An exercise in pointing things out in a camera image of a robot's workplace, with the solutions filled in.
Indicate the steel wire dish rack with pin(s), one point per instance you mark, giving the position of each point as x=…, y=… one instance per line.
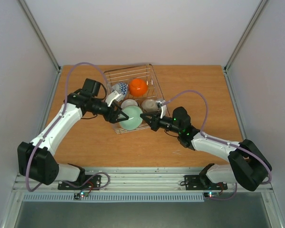
x=119, y=76

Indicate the grey slotted cable duct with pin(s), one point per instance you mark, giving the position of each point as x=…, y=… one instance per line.
x=113, y=197

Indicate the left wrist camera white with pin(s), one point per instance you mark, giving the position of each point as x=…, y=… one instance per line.
x=114, y=96

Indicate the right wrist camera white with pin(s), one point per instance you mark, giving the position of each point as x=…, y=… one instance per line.
x=162, y=107

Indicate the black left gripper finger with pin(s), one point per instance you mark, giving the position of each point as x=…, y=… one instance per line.
x=118, y=119
x=118, y=111

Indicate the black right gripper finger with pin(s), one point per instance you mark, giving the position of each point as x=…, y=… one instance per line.
x=154, y=116
x=148, y=118

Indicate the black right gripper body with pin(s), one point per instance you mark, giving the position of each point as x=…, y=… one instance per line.
x=155, y=122

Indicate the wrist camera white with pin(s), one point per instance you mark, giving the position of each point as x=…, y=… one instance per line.
x=162, y=107
x=114, y=96

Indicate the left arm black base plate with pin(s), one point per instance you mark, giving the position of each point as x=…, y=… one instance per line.
x=86, y=183

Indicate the aluminium frame post right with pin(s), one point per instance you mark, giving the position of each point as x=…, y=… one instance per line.
x=248, y=29

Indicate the red blue patterned bowl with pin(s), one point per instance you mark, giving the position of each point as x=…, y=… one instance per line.
x=121, y=88

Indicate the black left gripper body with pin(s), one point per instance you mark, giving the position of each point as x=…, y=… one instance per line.
x=109, y=117

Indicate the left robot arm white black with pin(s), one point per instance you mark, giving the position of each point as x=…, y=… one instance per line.
x=36, y=158

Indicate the aluminium frame post left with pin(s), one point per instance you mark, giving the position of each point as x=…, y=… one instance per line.
x=27, y=12

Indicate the controller board with leds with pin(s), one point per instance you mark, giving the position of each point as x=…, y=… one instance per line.
x=81, y=195
x=211, y=194

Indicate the pale green bowl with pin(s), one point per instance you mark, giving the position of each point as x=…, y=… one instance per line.
x=134, y=121

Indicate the white bowl dark base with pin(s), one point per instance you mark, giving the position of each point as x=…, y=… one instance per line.
x=128, y=102

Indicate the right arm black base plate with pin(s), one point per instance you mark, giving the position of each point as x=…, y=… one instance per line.
x=193, y=182

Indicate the aluminium frame post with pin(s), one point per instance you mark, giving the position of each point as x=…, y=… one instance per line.
x=248, y=29
x=27, y=12

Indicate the left controller board with leds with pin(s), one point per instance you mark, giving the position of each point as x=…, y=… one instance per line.
x=81, y=195

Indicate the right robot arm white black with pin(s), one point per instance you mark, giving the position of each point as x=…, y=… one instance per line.
x=247, y=166

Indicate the right controller board with leds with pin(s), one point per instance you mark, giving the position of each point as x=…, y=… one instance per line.
x=211, y=194

